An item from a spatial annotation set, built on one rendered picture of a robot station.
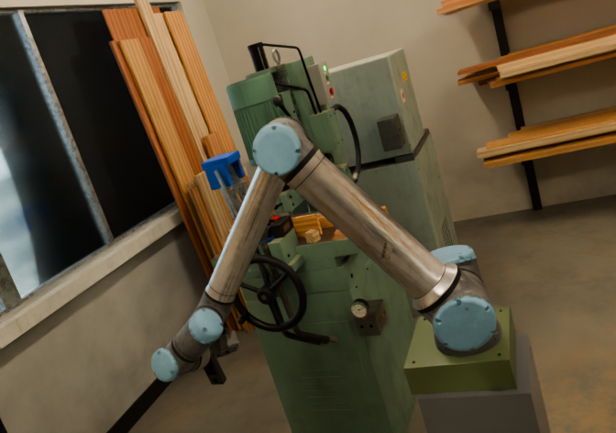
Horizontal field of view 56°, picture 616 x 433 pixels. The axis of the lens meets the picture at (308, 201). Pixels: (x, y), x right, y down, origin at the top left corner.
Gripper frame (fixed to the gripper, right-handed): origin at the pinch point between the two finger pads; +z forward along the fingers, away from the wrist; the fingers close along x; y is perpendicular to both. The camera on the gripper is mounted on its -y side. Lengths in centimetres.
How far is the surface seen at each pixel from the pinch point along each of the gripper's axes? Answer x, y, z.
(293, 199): -11, 47, 35
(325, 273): -22.2, 17.7, 28.8
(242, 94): -8, 84, 13
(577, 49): -120, 120, 216
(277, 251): -11.6, 28.0, 14.9
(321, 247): -23.6, 27.3, 25.3
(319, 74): -24, 94, 47
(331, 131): -26, 71, 45
